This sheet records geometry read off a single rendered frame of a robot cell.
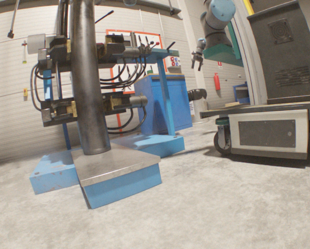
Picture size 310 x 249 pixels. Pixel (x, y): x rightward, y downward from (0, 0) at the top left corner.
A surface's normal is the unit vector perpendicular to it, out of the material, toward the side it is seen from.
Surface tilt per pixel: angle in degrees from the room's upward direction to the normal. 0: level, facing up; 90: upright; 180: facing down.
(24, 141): 90
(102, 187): 90
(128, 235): 0
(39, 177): 90
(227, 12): 95
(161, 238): 0
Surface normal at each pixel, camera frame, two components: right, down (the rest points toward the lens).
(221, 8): -0.04, 0.18
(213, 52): -0.82, 0.18
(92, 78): 0.75, -0.07
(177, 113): 0.53, -0.02
